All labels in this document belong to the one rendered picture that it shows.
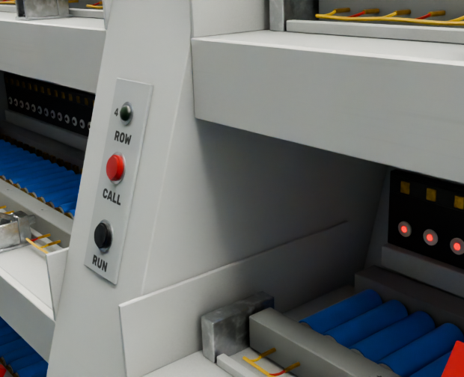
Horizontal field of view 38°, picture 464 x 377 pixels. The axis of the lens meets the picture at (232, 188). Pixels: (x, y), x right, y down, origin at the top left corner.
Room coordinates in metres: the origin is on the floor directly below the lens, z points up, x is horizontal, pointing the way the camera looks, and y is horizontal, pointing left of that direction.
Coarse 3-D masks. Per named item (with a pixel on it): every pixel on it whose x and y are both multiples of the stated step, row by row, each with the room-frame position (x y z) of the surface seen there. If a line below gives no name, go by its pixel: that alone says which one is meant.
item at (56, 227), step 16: (0, 192) 0.66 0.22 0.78; (16, 192) 0.66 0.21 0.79; (0, 208) 0.65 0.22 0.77; (16, 208) 0.63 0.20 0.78; (32, 208) 0.61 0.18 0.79; (48, 208) 0.61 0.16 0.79; (32, 224) 0.61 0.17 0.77; (48, 224) 0.58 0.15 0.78; (64, 224) 0.57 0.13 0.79; (32, 240) 0.57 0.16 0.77; (64, 240) 0.56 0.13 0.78
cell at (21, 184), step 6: (54, 174) 0.73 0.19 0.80; (60, 174) 0.73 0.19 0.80; (66, 174) 0.73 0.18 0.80; (72, 174) 0.74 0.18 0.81; (24, 180) 0.71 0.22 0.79; (30, 180) 0.71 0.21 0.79; (36, 180) 0.71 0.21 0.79; (42, 180) 0.72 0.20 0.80; (48, 180) 0.72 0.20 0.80; (18, 186) 0.70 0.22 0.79; (24, 186) 0.70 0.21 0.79
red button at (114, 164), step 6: (114, 156) 0.41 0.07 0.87; (108, 162) 0.41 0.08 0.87; (114, 162) 0.41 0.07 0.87; (120, 162) 0.41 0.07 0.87; (108, 168) 0.41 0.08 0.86; (114, 168) 0.41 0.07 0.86; (120, 168) 0.40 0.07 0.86; (108, 174) 0.41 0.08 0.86; (114, 174) 0.41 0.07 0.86; (120, 174) 0.41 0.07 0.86; (114, 180) 0.41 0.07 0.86
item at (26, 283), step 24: (24, 120) 0.94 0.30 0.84; (72, 144) 0.83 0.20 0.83; (0, 264) 0.55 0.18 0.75; (24, 264) 0.55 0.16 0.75; (48, 264) 0.44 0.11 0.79; (0, 288) 0.53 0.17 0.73; (24, 288) 0.50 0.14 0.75; (48, 288) 0.50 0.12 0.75; (0, 312) 0.55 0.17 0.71; (24, 312) 0.50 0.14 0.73; (48, 312) 0.46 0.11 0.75; (24, 336) 0.51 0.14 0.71; (48, 336) 0.47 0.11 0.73; (48, 360) 0.47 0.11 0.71
